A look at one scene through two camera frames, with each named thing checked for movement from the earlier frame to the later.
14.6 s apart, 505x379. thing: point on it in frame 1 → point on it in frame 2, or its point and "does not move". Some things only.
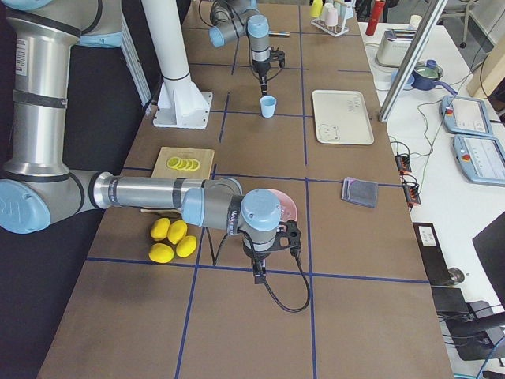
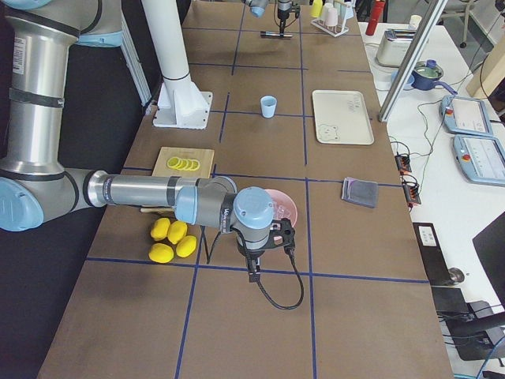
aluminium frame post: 432,17 does not move
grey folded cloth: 361,192 does not move
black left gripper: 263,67 → 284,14
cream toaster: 394,47 does not move
